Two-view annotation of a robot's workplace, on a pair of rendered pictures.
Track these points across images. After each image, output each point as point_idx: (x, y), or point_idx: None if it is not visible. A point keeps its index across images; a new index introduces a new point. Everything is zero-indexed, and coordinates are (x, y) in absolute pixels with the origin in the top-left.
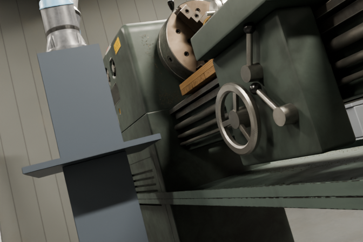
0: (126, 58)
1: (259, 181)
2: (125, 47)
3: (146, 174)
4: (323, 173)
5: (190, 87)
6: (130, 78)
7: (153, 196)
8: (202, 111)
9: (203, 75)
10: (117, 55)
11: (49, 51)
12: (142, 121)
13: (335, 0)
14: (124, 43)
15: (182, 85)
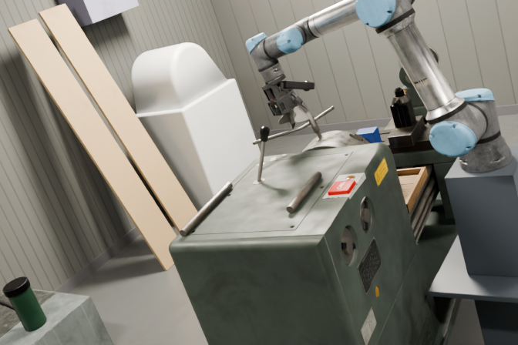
0: (395, 185)
1: (435, 249)
2: (394, 171)
3: (420, 340)
4: (439, 221)
5: (415, 199)
6: (400, 211)
7: (449, 329)
8: (415, 220)
9: (421, 185)
10: (380, 187)
11: (512, 146)
12: (415, 259)
13: None
14: (393, 165)
15: (409, 202)
